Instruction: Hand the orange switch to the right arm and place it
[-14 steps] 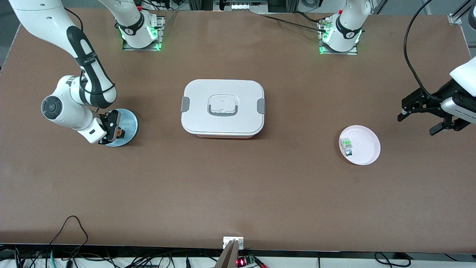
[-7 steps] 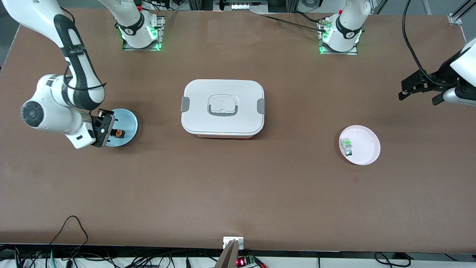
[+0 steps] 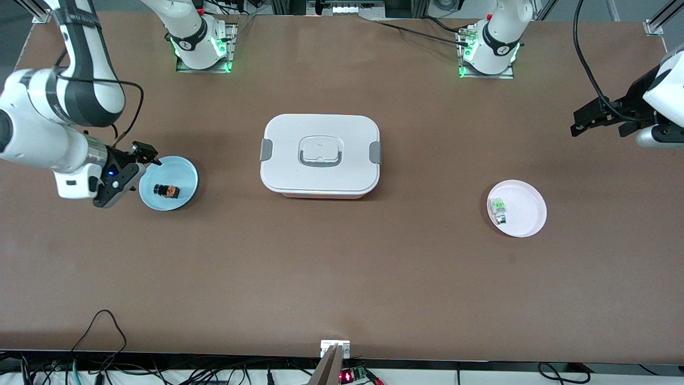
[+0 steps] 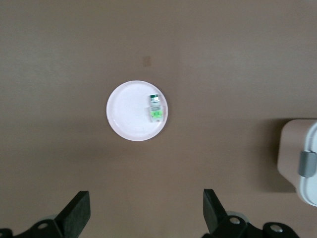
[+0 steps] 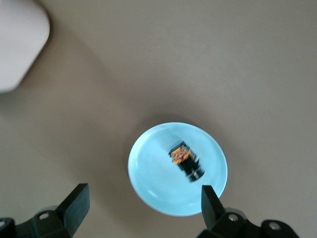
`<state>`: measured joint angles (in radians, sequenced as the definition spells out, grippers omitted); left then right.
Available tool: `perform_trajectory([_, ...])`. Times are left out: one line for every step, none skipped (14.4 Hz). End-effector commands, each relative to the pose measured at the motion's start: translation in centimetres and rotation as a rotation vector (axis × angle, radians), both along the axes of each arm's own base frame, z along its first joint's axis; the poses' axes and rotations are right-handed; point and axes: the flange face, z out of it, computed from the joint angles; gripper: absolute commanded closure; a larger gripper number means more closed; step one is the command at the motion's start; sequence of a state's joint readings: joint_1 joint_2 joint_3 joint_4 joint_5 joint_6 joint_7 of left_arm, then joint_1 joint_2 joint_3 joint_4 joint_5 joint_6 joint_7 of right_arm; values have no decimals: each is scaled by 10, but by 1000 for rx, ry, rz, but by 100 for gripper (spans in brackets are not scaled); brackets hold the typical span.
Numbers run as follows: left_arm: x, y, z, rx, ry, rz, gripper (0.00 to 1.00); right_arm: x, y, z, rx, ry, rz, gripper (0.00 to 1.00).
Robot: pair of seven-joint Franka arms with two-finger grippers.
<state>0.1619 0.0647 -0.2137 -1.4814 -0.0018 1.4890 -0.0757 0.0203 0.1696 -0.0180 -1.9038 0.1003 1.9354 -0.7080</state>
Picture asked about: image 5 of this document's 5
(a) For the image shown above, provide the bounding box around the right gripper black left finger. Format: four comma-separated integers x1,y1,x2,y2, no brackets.
0,183,91,238

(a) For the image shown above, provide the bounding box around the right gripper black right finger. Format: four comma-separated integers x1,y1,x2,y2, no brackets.
195,184,302,238

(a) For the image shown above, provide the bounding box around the light blue plate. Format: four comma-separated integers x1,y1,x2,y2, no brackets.
127,121,229,217

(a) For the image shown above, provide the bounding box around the white lidded container box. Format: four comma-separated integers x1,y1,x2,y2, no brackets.
0,0,51,94

